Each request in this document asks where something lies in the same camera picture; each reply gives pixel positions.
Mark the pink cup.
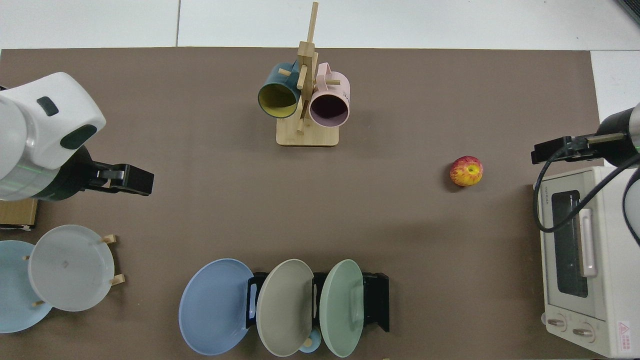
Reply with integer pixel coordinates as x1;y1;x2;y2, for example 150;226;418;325
308;62;351;128

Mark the pale green plate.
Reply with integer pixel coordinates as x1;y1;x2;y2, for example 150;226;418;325
319;258;365;358

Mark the red yellow apple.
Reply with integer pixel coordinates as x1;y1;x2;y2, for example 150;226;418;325
449;155;484;188

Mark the pale toaster oven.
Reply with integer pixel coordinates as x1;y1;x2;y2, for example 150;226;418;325
531;166;640;359

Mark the wooden cup stand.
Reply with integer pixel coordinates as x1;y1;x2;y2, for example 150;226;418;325
276;1;341;148

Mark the wooden plate rack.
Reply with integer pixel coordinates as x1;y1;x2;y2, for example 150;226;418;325
22;233;126;307

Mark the wire basket with wooden floor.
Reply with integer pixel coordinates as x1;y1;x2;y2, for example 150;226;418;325
0;197;39;232

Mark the dark grey ridged object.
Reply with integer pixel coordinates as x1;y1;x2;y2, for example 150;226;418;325
616;0;640;27

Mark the brown table cloth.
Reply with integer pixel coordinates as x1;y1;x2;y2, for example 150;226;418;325
0;46;606;360

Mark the grey plate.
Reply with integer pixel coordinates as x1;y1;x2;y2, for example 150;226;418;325
27;224;116;313

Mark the beige plate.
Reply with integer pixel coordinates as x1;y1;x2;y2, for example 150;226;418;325
255;258;315;358

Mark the small blue round thing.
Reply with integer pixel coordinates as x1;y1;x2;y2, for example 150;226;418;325
298;327;323;354

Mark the black dish rack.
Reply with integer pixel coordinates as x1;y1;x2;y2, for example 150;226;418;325
245;271;391;333

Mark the dark teal cup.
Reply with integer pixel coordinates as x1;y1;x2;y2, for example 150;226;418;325
257;61;303;119

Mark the light blue plate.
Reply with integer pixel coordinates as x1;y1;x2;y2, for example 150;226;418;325
0;240;54;334

